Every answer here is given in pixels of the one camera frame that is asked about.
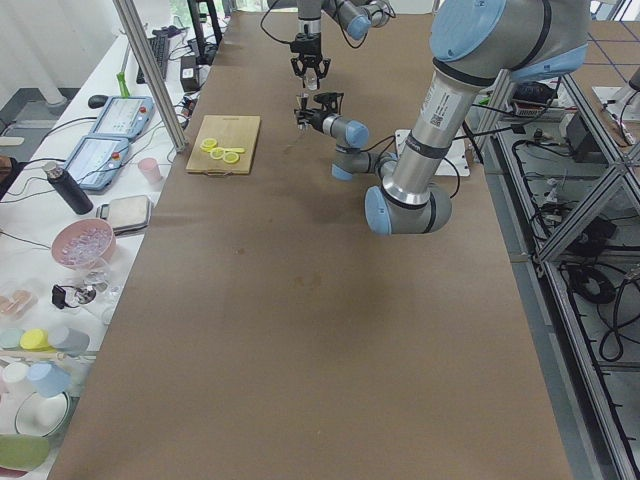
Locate grey plastic cup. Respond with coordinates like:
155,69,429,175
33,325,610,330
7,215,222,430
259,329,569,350
48,326,90,356

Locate wine glass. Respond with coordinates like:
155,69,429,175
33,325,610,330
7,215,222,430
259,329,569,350
74,258,112,305

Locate black keyboard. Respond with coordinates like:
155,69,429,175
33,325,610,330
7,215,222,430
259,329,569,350
147,35,170,80

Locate white plate green rim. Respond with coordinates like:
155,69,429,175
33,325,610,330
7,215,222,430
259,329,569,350
14,393,71,437

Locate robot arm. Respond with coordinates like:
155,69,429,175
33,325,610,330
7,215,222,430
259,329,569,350
290,0,395,91
294,0,591,235

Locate grey kitchen scale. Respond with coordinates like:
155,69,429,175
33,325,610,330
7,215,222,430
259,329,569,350
96,195,154,236

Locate pink plastic cup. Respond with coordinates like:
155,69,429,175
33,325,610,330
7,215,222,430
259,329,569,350
138,157,163,185

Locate white plastic cup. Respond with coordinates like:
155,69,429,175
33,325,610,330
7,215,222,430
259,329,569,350
2,362,34,395

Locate clear glass shaker cup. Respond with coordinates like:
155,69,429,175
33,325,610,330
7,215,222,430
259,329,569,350
303,70,318,91

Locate mint green plastic cup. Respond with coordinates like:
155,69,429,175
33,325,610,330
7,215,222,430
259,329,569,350
0,327,25,351

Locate aluminium frame post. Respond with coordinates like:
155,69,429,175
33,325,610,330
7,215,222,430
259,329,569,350
113,0,187,153

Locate yellow plastic cup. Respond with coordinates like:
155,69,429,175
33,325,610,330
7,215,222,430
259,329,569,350
19,328,54,352

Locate black water bottle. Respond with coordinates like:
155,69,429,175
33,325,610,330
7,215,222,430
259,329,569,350
42,161,93,215

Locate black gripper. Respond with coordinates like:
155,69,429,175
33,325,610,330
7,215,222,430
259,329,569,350
290,33,331,82
295,108,330,131

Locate pink bowl with ice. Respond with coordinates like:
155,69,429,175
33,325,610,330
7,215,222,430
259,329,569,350
51,218,116,269

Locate lemon slice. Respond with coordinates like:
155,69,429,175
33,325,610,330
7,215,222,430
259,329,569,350
200,138,218,152
222,152,240,165
209,147,225,160

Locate blue plastic cup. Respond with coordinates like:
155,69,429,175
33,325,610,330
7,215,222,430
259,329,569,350
27,362,71,398

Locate green bowl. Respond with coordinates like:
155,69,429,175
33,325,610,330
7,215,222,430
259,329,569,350
0,434,50,472

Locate black computer mouse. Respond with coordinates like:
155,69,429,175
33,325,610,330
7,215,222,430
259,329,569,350
87,94,109,109

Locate black power adapter box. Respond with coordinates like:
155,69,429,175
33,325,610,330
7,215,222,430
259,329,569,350
180,55,200,92

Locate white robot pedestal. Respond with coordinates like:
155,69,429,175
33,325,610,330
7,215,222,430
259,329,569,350
395,129,470,177

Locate steel measuring jigger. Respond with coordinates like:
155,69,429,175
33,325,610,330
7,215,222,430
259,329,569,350
294,92,309,131

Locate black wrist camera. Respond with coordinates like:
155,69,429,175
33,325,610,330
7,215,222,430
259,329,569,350
313,91,344,115

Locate bamboo cutting board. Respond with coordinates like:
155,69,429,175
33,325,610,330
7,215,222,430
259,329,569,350
186,115,261,175

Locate blue teach pendant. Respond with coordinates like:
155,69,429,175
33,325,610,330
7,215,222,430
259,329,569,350
64,135,130,193
90,96,155,141

